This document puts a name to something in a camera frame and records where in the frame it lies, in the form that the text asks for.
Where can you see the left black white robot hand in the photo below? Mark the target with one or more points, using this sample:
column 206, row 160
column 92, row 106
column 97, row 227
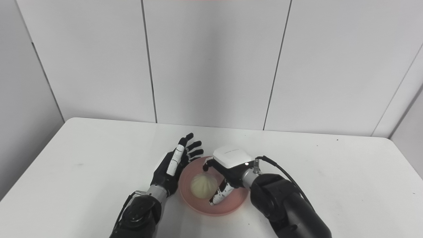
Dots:
column 170, row 168

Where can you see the pink round plate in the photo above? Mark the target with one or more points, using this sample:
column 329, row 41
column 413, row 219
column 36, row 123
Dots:
column 231, row 198

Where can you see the white steamed bun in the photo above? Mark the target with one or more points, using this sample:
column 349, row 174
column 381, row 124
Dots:
column 203, row 186

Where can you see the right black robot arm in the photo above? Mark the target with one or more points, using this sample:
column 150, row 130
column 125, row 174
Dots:
column 284, row 205

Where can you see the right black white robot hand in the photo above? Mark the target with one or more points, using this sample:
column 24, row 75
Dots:
column 231, row 165

